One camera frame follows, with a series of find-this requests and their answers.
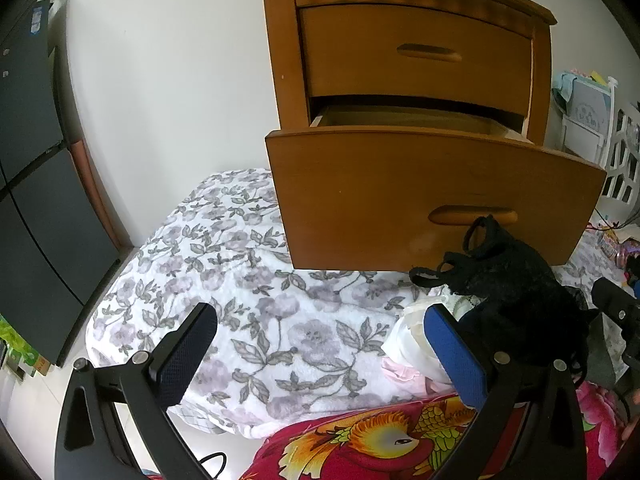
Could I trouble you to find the teal cloth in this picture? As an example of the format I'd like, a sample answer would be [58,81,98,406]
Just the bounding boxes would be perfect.
[552,72,577,106]

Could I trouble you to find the black cable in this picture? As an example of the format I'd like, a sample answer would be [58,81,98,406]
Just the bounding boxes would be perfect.
[198,452,228,480]

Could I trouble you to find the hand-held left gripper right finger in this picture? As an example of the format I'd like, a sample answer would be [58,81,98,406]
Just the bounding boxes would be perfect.
[424,304,587,480]

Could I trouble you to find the black lace bra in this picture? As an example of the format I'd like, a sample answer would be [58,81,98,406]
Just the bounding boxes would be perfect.
[409,215,601,376]

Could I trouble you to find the grey garment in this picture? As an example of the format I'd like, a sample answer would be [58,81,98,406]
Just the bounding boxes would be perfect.
[587,310,632,392]

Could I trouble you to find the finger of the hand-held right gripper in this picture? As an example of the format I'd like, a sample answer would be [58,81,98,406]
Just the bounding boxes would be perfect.
[591,277,640,361]

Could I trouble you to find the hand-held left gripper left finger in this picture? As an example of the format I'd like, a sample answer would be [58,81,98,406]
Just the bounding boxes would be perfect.
[54,301,219,480]

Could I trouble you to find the colourful printed cloth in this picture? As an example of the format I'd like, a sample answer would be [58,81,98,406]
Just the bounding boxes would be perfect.
[590,220,640,267]

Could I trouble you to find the wooden nightstand with drawers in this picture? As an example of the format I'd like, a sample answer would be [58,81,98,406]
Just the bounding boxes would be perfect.
[297,4,535,111]

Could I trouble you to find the grey floral blanket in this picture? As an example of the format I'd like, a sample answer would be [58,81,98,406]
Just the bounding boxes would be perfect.
[85,169,640,438]

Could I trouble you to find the green printed box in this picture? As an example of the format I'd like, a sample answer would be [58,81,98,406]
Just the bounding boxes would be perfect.
[0,314,51,378]

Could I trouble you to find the white garment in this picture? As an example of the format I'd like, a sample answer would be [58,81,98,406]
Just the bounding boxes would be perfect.
[382,295,481,393]

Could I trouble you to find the wooden drawer with carved handle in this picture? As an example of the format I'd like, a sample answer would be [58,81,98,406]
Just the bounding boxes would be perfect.
[265,105,608,272]

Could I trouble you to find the white plastic rack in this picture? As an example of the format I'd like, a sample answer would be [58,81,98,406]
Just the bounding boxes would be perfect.
[562,75,640,206]

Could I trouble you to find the red floral blanket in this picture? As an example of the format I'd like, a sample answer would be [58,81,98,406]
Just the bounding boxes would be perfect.
[240,380,640,480]

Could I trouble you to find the pink garment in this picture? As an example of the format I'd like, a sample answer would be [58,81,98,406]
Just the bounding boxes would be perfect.
[382,355,436,396]

